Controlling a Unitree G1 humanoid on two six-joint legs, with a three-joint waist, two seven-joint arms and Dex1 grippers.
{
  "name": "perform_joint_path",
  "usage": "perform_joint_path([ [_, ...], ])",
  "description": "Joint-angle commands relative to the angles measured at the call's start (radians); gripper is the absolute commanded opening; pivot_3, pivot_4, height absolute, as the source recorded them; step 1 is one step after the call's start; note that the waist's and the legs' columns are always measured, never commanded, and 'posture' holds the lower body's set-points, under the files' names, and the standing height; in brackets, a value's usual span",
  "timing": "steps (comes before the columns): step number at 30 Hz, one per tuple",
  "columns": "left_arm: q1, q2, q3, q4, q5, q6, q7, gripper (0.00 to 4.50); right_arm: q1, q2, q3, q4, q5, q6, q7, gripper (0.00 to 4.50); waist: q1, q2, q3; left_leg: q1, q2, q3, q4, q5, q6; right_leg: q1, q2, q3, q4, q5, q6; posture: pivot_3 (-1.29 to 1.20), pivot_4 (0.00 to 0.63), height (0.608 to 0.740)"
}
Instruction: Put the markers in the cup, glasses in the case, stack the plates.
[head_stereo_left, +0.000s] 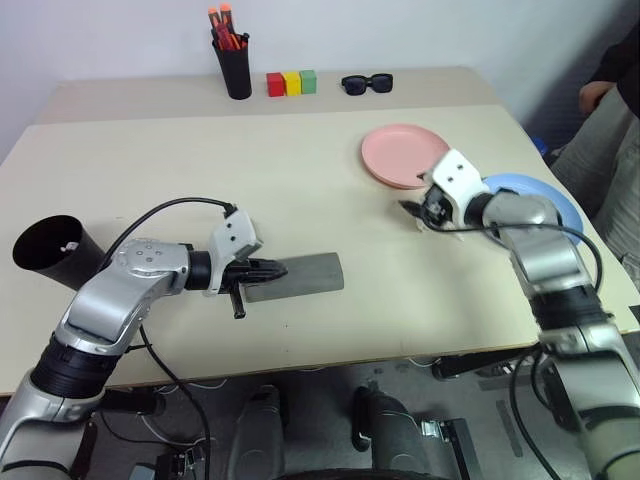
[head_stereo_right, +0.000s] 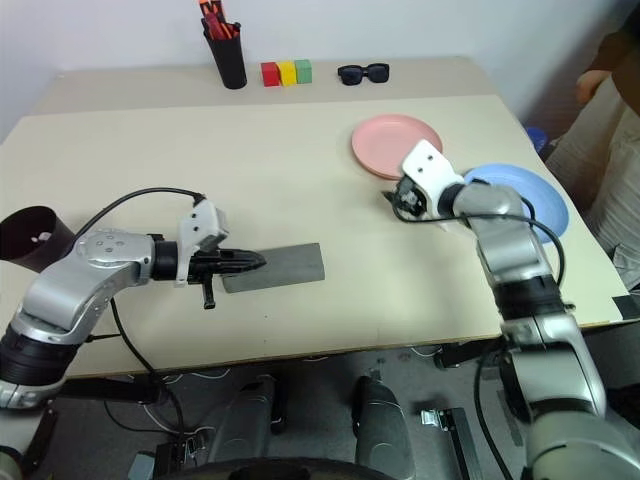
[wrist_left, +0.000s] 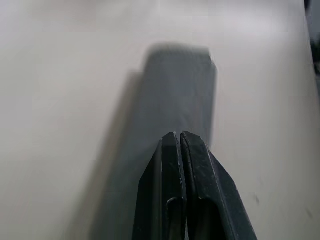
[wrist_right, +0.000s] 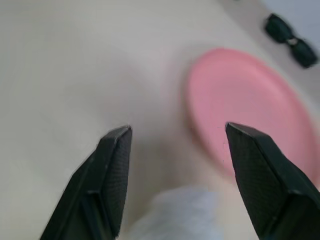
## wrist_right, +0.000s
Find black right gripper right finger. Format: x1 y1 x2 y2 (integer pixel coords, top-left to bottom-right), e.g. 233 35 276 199
224 121 320 240

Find pink plate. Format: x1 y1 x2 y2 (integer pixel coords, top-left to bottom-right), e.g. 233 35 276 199
183 47 317 186

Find black sunglasses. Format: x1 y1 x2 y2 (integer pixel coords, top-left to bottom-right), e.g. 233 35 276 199
264 13 319 69

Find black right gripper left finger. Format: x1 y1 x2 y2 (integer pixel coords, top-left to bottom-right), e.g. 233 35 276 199
39 124 133 240

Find crumpled white tissue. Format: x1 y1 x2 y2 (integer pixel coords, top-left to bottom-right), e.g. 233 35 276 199
124 186 242 240

